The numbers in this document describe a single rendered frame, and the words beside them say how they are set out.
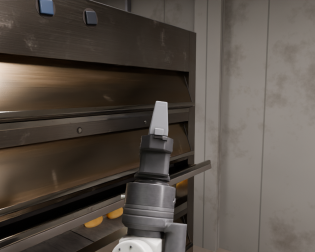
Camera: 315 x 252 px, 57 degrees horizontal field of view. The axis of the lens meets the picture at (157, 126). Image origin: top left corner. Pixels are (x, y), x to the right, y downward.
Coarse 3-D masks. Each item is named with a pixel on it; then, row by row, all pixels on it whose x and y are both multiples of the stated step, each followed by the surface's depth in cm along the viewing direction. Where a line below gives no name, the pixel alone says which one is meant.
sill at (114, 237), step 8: (176, 200) 163; (184, 200) 163; (176, 208) 154; (184, 208) 161; (112, 232) 126; (120, 232) 126; (104, 240) 119; (112, 240) 119; (88, 248) 113; (96, 248) 113; (104, 248) 115; (112, 248) 118
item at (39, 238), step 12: (180, 168) 147; (204, 168) 145; (180, 180) 128; (108, 192) 114; (120, 192) 111; (72, 204) 103; (84, 204) 100; (120, 204) 99; (36, 216) 93; (48, 216) 91; (84, 216) 87; (96, 216) 91; (0, 228) 85; (12, 228) 84; (24, 228) 82; (60, 228) 81; (24, 240) 73; (36, 240) 75
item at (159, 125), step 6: (156, 102) 50; (162, 102) 50; (156, 108) 50; (162, 108) 50; (156, 114) 49; (162, 114) 49; (156, 120) 49; (162, 120) 49; (150, 126) 49; (156, 126) 49; (162, 126) 49; (150, 132) 48; (156, 132) 48; (162, 132) 48
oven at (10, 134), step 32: (192, 32) 154; (192, 64) 156; (192, 96) 159; (0, 128) 80; (32, 128) 88; (64, 128) 96; (96, 128) 107; (128, 128) 121; (192, 128) 161; (192, 160) 164; (96, 192) 121; (192, 192) 166; (0, 224) 91; (192, 224) 169
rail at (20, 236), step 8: (208, 160) 149; (184, 168) 133; (192, 168) 136; (176, 176) 126; (104, 200) 94; (112, 200) 96; (80, 208) 88; (88, 208) 89; (96, 208) 91; (64, 216) 82; (72, 216) 84; (40, 224) 77; (48, 224) 78; (56, 224) 80; (16, 232) 73; (24, 232) 73; (32, 232) 75; (0, 240) 69; (8, 240) 70; (16, 240) 71; (0, 248) 68
